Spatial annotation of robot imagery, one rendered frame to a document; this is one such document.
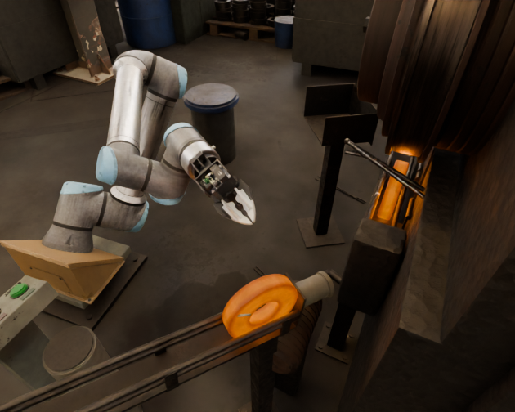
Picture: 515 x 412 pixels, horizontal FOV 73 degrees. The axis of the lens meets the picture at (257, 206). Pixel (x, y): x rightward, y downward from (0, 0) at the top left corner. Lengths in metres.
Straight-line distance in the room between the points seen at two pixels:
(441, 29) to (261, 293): 0.49
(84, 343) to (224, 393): 0.60
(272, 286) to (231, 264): 1.03
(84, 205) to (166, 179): 0.65
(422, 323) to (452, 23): 0.41
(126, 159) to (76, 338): 0.45
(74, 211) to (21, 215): 0.77
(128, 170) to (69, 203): 0.65
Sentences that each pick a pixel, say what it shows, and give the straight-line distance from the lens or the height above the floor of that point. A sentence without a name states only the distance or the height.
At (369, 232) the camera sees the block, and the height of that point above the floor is 0.80.
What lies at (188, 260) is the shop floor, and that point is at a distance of 1.73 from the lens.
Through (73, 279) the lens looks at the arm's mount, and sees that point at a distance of 1.46.
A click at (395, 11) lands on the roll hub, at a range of 0.68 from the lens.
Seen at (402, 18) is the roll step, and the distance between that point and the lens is 0.65.
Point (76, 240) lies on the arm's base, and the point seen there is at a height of 0.29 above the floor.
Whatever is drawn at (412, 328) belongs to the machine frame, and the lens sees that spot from 0.56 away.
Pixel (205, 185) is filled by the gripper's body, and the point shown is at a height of 0.83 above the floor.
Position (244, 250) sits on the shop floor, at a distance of 1.74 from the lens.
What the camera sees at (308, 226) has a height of 0.01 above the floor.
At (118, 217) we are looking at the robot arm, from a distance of 1.57.
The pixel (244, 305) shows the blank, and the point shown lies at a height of 0.77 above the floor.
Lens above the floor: 1.33
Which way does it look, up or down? 43 degrees down
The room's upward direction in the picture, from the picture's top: straight up
